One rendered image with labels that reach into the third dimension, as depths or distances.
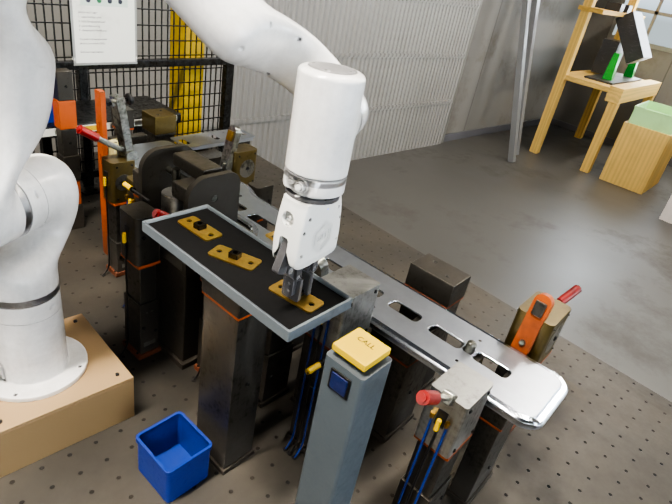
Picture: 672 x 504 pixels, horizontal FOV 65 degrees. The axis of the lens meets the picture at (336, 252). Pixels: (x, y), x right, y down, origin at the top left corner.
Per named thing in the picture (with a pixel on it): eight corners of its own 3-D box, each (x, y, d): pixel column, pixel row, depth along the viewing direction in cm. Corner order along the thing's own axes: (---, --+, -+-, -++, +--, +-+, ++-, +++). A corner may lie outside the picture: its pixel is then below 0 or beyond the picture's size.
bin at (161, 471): (211, 475, 104) (214, 444, 99) (167, 506, 97) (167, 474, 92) (179, 440, 109) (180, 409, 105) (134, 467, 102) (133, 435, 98)
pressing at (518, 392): (577, 380, 103) (580, 374, 102) (531, 441, 87) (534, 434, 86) (168, 141, 173) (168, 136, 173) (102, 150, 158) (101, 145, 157)
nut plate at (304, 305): (325, 304, 80) (326, 297, 80) (309, 314, 77) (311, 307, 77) (282, 280, 84) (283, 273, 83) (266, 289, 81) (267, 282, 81)
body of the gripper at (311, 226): (313, 203, 66) (300, 277, 72) (357, 184, 74) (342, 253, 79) (267, 182, 69) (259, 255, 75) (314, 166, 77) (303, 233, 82)
